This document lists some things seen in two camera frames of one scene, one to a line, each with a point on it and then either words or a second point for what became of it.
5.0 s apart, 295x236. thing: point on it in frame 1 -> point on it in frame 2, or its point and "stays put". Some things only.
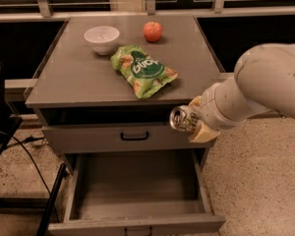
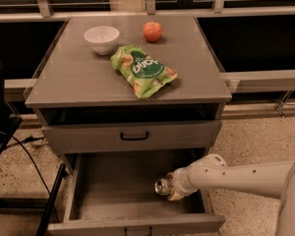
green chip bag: [145, 75] stays put
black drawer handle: [134, 138] stays put
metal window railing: [46, 14] stays put
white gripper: [208, 111] -> [181, 182]
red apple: [152, 30] stays put
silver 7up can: [180, 118] -> [162, 187]
